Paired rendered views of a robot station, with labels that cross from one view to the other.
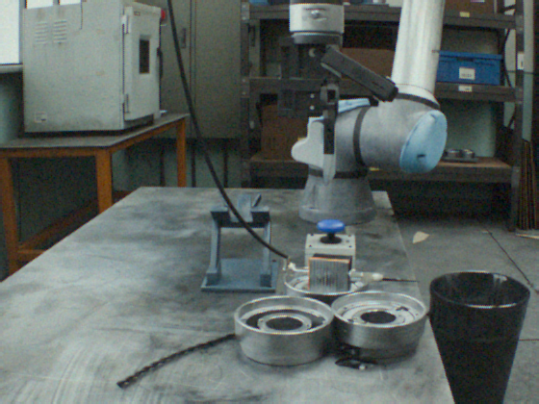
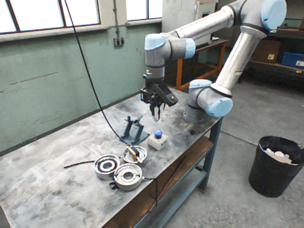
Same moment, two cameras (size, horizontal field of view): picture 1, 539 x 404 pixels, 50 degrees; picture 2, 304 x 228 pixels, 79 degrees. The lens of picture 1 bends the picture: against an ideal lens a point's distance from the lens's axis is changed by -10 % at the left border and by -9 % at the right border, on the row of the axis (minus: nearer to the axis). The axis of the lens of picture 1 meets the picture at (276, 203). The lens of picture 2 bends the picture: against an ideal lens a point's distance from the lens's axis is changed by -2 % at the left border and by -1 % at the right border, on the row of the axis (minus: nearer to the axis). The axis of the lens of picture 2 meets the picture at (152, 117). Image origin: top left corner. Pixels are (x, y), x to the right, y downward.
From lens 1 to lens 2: 0.63 m
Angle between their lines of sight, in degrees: 39
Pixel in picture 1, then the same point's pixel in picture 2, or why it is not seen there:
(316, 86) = (149, 95)
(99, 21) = (187, 6)
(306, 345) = (102, 176)
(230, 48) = not seen: hidden behind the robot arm
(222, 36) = not seen: hidden behind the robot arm
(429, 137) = (216, 108)
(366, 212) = (200, 121)
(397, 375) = (114, 197)
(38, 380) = (53, 158)
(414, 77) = (222, 82)
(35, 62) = (165, 19)
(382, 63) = not seen: outside the picture
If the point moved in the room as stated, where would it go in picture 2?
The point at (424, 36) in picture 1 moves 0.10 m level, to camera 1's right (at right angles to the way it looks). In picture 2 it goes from (233, 64) to (258, 68)
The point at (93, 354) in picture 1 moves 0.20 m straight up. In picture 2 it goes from (71, 154) to (60, 117)
